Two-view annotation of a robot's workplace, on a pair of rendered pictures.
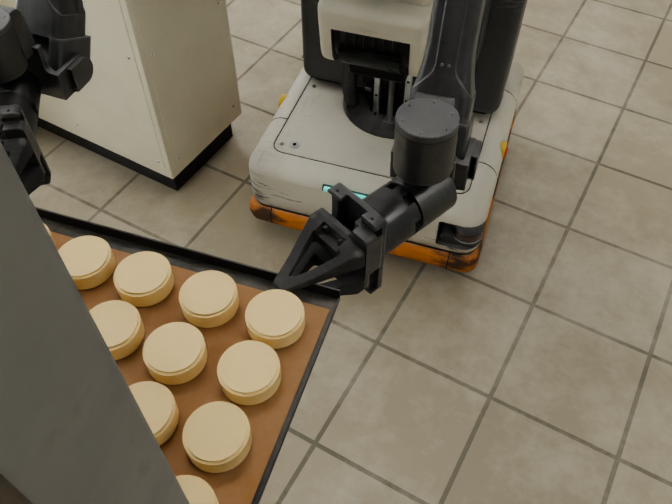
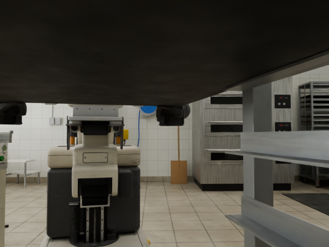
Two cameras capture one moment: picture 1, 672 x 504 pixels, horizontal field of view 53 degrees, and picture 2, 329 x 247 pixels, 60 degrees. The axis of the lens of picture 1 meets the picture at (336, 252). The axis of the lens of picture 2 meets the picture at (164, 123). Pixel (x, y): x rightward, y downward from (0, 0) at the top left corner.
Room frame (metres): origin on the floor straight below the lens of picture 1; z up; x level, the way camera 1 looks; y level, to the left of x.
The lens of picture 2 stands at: (-0.22, 0.39, 0.88)
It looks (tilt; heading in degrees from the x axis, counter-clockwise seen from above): 2 degrees up; 328
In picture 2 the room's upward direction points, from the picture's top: straight up
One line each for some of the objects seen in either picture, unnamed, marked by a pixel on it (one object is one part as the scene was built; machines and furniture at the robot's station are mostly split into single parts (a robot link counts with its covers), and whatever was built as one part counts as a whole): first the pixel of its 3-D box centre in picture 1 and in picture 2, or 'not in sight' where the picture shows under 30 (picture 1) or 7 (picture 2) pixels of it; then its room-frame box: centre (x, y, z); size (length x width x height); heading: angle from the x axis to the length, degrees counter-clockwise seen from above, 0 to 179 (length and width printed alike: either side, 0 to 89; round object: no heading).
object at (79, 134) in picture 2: not in sight; (95, 136); (1.54, -0.20, 0.87); 0.23 x 0.15 x 0.11; 72
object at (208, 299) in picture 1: (209, 298); not in sight; (0.33, 0.11, 0.96); 0.05 x 0.05 x 0.02
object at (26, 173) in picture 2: not in sight; (21, 172); (5.38, -0.14, 0.23); 0.44 x 0.44 x 0.46; 52
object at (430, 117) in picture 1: (433, 145); not in sight; (0.49, -0.10, 1.00); 0.12 x 0.09 x 0.11; 163
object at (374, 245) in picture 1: (317, 262); (166, 102); (0.37, 0.02, 0.96); 0.09 x 0.07 x 0.07; 132
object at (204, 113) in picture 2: not in sight; (240, 128); (3.26, -3.30, 1.01); 1.56 x 1.20 x 2.01; 60
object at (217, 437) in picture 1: (217, 436); not in sight; (0.20, 0.09, 0.96); 0.05 x 0.05 x 0.02
